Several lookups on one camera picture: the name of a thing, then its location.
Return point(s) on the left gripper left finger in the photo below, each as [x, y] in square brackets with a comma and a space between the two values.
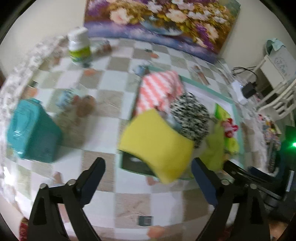
[45, 222]

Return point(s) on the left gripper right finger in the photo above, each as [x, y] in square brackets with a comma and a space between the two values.
[250, 222]

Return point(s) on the red scrunchie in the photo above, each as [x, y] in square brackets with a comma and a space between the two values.
[229, 127]

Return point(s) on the leopard print scrunchie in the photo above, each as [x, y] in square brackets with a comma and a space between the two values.
[192, 116]

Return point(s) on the yellow green sponge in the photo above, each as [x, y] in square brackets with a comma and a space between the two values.
[149, 146]

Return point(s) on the pink white striped cloth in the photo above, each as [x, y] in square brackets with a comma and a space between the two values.
[158, 90]

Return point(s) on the white chair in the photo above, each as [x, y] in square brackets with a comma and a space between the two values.
[280, 102]

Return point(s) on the white tray teal rim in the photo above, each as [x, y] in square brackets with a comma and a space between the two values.
[171, 120]

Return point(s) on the teal plastic box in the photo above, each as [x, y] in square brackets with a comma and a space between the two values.
[32, 133]

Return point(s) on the black power adapter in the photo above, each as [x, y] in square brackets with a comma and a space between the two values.
[249, 89]

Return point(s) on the white power strip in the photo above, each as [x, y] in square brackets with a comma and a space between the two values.
[237, 88]

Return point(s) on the grey floral tablecloth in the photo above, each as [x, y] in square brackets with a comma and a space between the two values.
[12, 90]

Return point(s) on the checkered printed table cover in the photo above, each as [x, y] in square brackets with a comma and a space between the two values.
[122, 196]

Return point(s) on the flower painting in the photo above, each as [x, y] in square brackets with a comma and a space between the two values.
[199, 28]

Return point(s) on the white pill bottle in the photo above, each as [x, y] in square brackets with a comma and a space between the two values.
[79, 46]

